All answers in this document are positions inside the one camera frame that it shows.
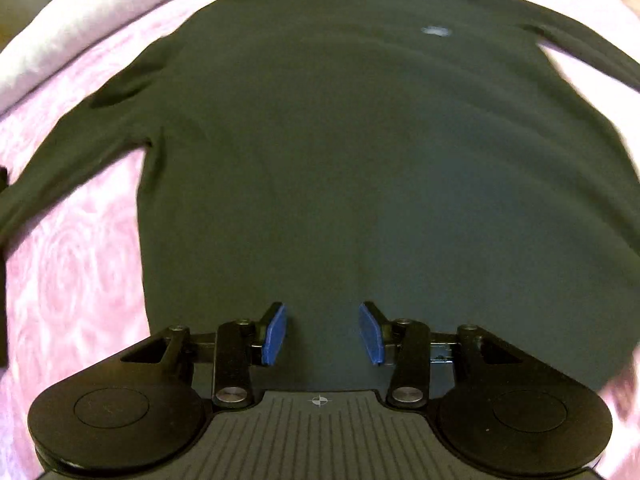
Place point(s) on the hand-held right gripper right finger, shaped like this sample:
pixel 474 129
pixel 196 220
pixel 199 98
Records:
pixel 371 332

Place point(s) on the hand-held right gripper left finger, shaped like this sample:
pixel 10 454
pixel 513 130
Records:
pixel 275 332

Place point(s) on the white ribbed blanket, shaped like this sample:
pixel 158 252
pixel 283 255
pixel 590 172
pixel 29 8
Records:
pixel 75 25

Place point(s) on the pink floral bedsheet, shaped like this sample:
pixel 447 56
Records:
pixel 75 285

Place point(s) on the dark teal long-sleeve sweater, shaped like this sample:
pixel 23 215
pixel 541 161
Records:
pixel 325 160

